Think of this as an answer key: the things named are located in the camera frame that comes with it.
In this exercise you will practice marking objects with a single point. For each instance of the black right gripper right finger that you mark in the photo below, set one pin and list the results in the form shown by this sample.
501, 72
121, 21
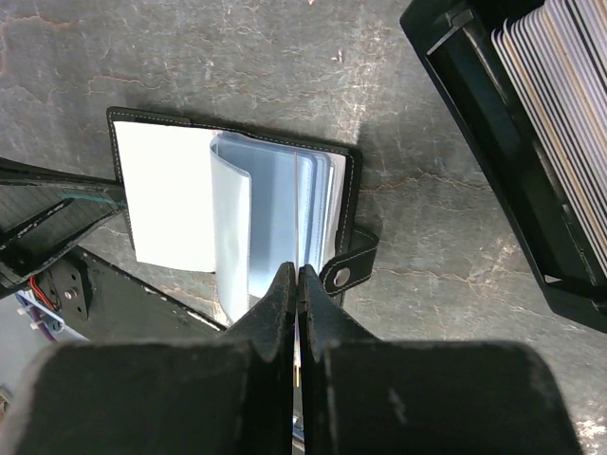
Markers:
364, 395

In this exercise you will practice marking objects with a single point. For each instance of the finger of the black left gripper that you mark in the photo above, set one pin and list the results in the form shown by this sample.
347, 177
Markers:
44, 214

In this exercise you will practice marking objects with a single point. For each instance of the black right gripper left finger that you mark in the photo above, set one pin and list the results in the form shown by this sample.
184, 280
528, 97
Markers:
229, 394

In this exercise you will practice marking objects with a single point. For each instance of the black leather card holder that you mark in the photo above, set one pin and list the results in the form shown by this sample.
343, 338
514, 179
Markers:
215, 197

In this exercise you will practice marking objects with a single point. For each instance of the black plastic card tray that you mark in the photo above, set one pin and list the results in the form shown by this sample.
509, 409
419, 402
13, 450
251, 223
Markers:
452, 39

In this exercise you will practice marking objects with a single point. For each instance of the tan credit card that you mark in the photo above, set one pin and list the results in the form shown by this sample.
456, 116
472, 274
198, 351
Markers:
296, 210

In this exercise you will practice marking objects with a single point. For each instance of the white credit card stack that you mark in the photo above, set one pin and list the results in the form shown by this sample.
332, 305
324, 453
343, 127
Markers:
555, 57

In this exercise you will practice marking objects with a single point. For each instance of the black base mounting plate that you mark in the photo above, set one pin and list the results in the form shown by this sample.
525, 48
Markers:
99, 301

